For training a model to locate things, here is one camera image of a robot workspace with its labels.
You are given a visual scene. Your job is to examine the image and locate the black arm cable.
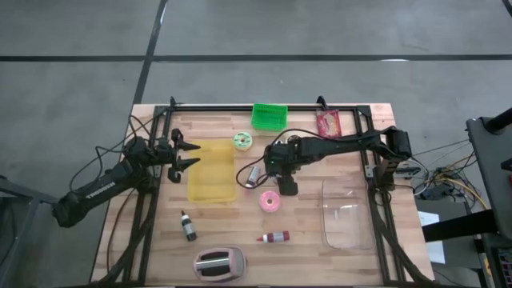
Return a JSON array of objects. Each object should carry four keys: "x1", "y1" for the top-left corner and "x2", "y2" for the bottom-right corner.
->
[
  {"x1": 234, "y1": 127, "x2": 345, "y2": 190},
  {"x1": 68, "y1": 114, "x2": 161, "y2": 193}
]

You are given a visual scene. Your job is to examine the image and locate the pink toy toaster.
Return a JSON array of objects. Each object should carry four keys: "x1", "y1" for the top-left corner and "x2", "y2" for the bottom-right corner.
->
[{"x1": 193, "y1": 245, "x2": 248, "y2": 283}]

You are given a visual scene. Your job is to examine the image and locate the grey metal stand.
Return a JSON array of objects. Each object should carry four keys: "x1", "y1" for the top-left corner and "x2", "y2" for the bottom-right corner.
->
[{"x1": 0, "y1": 174, "x2": 61, "y2": 288}]

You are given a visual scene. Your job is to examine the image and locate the yellow translucent plastic bin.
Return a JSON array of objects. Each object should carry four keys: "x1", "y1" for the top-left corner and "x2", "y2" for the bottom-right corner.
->
[{"x1": 186, "y1": 138, "x2": 238, "y2": 204}]

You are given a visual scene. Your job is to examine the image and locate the dark equipment box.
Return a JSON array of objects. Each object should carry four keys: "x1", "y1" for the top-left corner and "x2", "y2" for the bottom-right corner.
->
[{"x1": 478, "y1": 233, "x2": 512, "y2": 288}]

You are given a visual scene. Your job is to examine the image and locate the yellow cable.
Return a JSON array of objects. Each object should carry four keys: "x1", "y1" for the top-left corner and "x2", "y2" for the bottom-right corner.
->
[{"x1": 434, "y1": 170, "x2": 490, "y2": 212}]

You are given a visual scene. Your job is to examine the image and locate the black aluminium table frame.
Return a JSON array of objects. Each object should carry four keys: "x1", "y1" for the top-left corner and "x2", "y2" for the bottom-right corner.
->
[{"x1": 95, "y1": 102, "x2": 435, "y2": 287}]

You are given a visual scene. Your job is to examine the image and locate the purple food colouring bottle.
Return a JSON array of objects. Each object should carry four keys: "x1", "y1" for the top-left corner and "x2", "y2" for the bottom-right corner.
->
[{"x1": 245, "y1": 164, "x2": 262, "y2": 190}]

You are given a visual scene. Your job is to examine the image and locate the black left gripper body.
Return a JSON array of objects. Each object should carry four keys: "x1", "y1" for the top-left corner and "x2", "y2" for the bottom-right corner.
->
[{"x1": 154, "y1": 127, "x2": 190, "y2": 184}]

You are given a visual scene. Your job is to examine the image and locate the dark grey side table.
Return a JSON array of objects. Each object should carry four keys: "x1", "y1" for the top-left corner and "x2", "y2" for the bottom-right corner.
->
[{"x1": 465, "y1": 115, "x2": 512, "y2": 241}]

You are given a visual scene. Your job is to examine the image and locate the black-capped food colouring bottle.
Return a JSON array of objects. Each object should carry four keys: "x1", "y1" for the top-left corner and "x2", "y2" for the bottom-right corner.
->
[{"x1": 180, "y1": 210, "x2": 198, "y2": 243}]

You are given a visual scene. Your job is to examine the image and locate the brown cable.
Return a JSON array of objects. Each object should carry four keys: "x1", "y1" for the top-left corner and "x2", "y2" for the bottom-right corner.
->
[{"x1": 106, "y1": 187, "x2": 137, "y2": 275}]

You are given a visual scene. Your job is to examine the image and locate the white paper sheet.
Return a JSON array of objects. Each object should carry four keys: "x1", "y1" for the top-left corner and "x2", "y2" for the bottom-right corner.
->
[{"x1": 417, "y1": 210, "x2": 446, "y2": 265}]

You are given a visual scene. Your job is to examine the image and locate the green plastic basket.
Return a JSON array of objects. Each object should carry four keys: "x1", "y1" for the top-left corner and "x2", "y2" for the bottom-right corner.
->
[{"x1": 250, "y1": 102, "x2": 289, "y2": 132}]

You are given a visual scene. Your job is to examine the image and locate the black pole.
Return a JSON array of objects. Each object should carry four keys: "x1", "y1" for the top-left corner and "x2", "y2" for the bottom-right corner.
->
[{"x1": 482, "y1": 106, "x2": 512, "y2": 134}]

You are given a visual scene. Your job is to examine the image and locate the pink frosted toy donut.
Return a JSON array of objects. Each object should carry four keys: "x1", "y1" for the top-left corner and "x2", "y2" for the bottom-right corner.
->
[{"x1": 258, "y1": 190, "x2": 282, "y2": 214}]

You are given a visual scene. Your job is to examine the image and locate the black support beam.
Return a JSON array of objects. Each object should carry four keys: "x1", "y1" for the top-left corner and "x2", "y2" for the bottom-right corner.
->
[{"x1": 422, "y1": 209, "x2": 500, "y2": 243}]

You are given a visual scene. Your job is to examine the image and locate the clear plastic bin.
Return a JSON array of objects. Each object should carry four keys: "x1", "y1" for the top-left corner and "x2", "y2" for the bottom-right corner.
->
[{"x1": 321, "y1": 177, "x2": 377, "y2": 251}]

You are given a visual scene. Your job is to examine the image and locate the green frosted toy donut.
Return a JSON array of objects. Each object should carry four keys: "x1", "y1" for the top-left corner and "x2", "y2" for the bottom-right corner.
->
[{"x1": 233, "y1": 131, "x2": 254, "y2": 152}]

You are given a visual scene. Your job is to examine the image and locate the red-capped food colouring bottle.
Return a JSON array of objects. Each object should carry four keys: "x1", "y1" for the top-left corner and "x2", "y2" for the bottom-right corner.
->
[{"x1": 256, "y1": 230, "x2": 291, "y2": 244}]

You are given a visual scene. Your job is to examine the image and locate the black adapter box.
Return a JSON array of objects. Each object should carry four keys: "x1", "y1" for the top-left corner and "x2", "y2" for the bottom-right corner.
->
[{"x1": 395, "y1": 166, "x2": 422, "y2": 178}]

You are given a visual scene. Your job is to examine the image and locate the red popcorn packet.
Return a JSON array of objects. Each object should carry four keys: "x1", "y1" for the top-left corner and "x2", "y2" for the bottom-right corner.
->
[{"x1": 315, "y1": 109, "x2": 343, "y2": 140}]

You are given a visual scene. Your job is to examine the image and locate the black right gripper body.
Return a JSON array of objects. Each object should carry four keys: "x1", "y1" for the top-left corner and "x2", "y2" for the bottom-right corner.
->
[{"x1": 266, "y1": 153, "x2": 301, "y2": 197}]

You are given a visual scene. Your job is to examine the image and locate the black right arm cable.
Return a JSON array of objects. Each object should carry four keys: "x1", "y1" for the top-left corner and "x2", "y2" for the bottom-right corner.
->
[{"x1": 234, "y1": 127, "x2": 345, "y2": 190}]

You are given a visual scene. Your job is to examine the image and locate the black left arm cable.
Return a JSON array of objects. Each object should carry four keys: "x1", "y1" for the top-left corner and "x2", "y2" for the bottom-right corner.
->
[{"x1": 68, "y1": 114, "x2": 161, "y2": 193}]

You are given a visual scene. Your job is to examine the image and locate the black power strip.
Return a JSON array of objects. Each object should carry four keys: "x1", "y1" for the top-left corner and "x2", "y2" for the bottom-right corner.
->
[{"x1": 419, "y1": 184, "x2": 447, "y2": 201}]

